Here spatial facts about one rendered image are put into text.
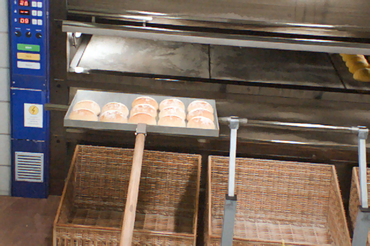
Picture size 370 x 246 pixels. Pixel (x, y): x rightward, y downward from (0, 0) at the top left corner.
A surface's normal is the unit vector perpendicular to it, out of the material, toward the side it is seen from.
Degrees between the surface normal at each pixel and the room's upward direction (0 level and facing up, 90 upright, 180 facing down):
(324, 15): 70
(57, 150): 90
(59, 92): 90
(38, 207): 0
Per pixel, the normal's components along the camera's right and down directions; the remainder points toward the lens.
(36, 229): 0.07, -0.92
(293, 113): 0.00, 0.05
